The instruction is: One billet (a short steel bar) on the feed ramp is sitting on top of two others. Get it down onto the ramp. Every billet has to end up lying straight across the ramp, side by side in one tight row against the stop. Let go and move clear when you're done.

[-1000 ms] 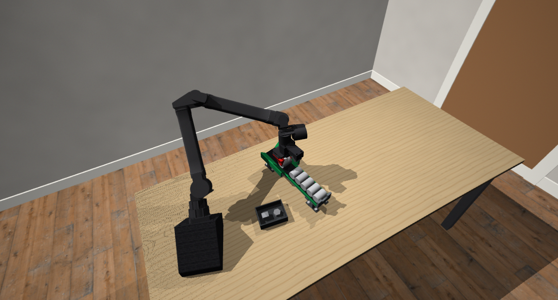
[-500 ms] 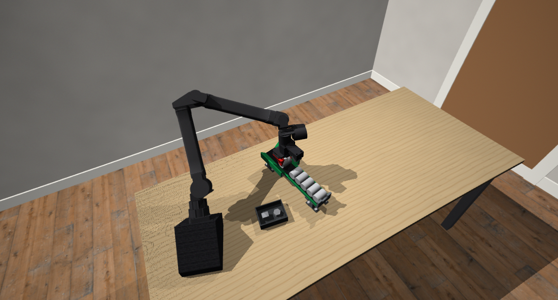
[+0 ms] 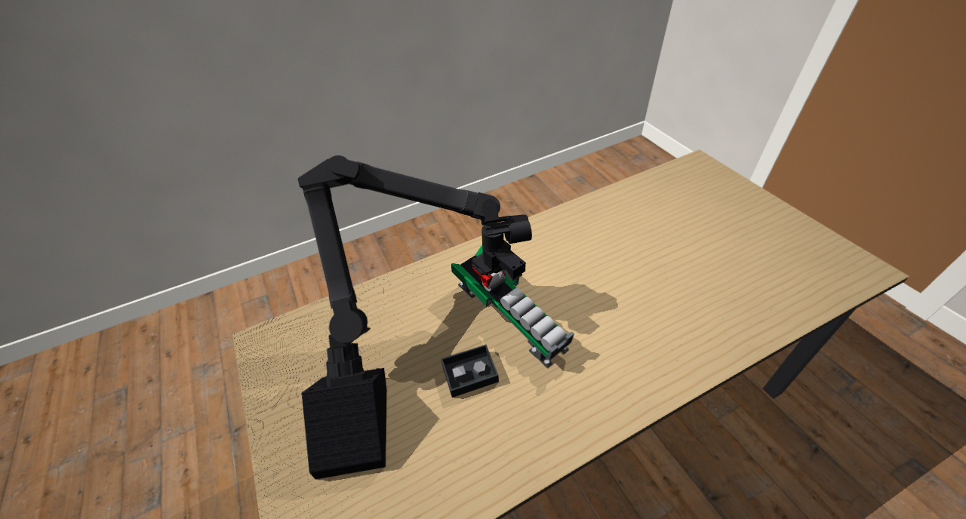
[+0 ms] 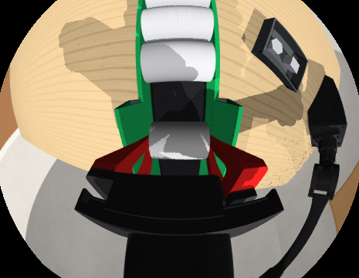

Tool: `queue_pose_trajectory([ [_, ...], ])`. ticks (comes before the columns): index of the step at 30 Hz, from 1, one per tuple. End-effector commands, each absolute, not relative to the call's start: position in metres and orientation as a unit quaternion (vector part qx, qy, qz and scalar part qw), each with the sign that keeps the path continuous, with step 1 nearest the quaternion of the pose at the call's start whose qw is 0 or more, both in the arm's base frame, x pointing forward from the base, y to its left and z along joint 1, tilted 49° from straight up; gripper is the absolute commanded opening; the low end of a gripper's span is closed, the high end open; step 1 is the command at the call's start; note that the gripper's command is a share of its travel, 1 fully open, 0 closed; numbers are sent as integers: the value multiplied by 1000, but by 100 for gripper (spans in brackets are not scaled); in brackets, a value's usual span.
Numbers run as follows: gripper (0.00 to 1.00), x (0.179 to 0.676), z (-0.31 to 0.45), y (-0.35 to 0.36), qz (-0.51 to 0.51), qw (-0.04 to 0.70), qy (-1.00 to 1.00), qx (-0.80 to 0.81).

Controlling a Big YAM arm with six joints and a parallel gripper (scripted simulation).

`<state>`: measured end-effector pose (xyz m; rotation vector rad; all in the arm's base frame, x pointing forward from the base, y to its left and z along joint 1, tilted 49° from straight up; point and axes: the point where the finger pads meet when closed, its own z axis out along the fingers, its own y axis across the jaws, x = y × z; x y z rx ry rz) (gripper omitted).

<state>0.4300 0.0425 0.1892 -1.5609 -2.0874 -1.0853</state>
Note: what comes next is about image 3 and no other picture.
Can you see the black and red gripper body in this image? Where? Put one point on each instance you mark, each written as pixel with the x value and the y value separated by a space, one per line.
pixel 479 265

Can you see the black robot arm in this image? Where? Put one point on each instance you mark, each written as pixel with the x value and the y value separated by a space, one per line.
pixel 344 361

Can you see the white cylinder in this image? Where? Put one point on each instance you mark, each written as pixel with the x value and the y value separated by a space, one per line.
pixel 542 328
pixel 522 308
pixel 512 298
pixel 531 318
pixel 554 337

